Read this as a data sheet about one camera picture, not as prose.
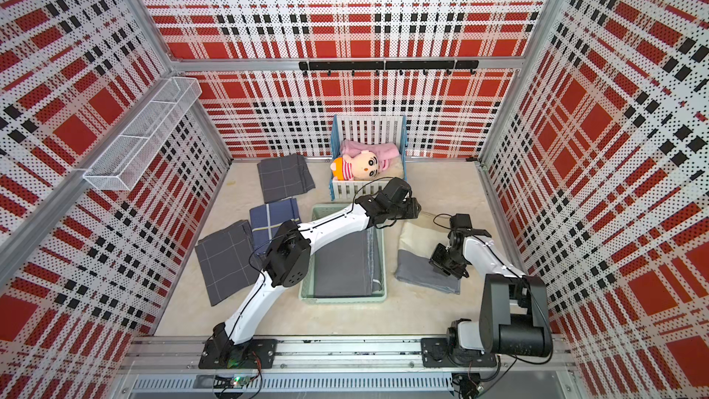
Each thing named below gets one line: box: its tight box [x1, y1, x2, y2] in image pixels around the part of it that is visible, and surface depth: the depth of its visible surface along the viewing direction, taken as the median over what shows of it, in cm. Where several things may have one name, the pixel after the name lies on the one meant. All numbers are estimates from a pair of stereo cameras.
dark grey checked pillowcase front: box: [194, 219, 260, 307], surface depth 93 cm
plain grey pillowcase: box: [312, 227, 382, 299], surface depth 88 cm
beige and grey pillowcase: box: [395, 220, 461, 295], surface depth 93 cm
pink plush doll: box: [330, 139, 401, 182], surface depth 103 cm
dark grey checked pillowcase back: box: [256, 153, 316, 205], surface depth 116 cm
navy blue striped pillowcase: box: [249, 197, 302, 256], surface depth 104 cm
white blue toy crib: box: [329, 114, 408, 201], surface depth 110 cm
